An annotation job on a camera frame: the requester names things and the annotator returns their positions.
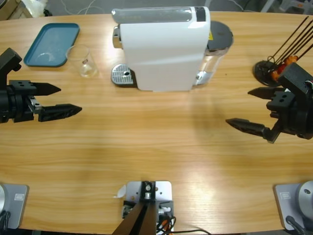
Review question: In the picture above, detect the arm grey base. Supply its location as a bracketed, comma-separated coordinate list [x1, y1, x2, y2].
[0, 183, 29, 230]
[273, 180, 313, 231]

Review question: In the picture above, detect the white tape tab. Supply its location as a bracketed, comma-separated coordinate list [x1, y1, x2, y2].
[112, 185, 127, 199]

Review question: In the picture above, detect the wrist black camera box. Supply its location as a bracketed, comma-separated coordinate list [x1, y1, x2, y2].
[0, 47, 22, 85]
[278, 63, 313, 98]

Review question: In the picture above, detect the clear water tank black lid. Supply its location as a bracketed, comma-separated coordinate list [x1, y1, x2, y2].
[194, 21, 234, 86]

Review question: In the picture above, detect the teal plastic tray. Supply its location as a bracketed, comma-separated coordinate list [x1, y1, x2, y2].
[23, 23, 81, 68]

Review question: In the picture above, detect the white plastic bag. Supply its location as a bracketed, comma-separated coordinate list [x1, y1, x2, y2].
[21, 0, 48, 17]

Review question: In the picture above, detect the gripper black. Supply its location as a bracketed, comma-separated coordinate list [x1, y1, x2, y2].
[225, 87, 313, 144]
[0, 80, 83, 124]

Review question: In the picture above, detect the white capsule coffee machine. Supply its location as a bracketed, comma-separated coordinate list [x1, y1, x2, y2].
[112, 6, 211, 93]

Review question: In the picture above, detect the cardboard box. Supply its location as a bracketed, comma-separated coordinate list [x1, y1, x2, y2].
[0, 0, 22, 21]

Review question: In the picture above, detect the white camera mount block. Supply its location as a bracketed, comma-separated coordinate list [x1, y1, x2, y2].
[122, 180, 175, 235]

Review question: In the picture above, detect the black base cable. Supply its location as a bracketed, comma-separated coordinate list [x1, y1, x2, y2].
[0, 210, 11, 231]
[285, 215, 306, 235]

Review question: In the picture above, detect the white floor cable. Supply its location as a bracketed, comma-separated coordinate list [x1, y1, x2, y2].
[229, 0, 245, 12]
[60, 0, 111, 16]

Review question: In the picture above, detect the orange and black cable bundle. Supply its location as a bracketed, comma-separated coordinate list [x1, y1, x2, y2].
[156, 215, 177, 235]

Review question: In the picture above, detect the white metal frame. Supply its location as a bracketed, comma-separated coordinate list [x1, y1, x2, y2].
[259, 0, 313, 13]

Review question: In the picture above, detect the clear drinking glass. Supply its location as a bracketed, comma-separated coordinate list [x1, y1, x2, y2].
[66, 44, 99, 78]

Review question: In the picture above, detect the black capsule holder with rods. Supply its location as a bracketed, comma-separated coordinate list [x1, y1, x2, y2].
[253, 16, 313, 87]

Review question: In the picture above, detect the dark camera post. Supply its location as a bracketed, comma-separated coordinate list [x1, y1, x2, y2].
[113, 181, 157, 235]

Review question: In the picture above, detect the thin black cable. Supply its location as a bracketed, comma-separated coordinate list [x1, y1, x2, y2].
[171, 229, 211, 235]

